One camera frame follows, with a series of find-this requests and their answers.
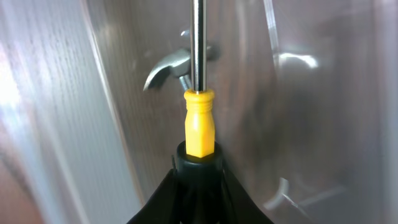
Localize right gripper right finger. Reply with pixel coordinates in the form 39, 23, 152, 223
220, 167, 274, 224

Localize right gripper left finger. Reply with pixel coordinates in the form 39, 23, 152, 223
127, 156, 180, 224

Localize black yellow screwdriver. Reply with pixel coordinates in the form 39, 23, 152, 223
175, 0, 224, 224

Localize small black-handled hammer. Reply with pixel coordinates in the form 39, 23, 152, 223
143, 29, 221, 92

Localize clear plastic container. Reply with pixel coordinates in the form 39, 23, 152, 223
1, 1, 397, 223

